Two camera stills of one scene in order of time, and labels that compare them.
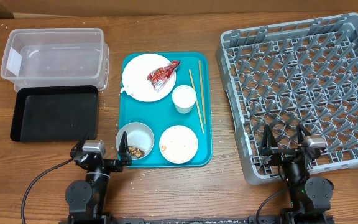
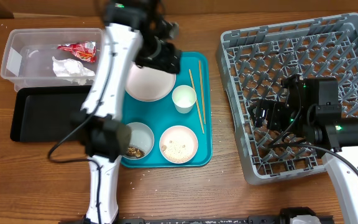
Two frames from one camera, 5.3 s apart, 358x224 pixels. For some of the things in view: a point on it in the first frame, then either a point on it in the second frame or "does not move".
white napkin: x=128 y=89 -> x=72 y=70
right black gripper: x=268 y=146 -> x=275 y=108
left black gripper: x=116 y=165 -> x=165 y=59
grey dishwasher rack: x=321 y=73 does not move
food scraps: x=136 y=152 does not move
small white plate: x=178 y=144 does not move
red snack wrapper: x=160 y=76 -> x=84 y=50
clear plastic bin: x=56 y=57 does not move
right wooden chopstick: x=202 y=92 does not move
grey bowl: x=139 y=135 does not move
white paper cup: x=183 y=98 does not move
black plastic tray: x=56 y=114 does not move
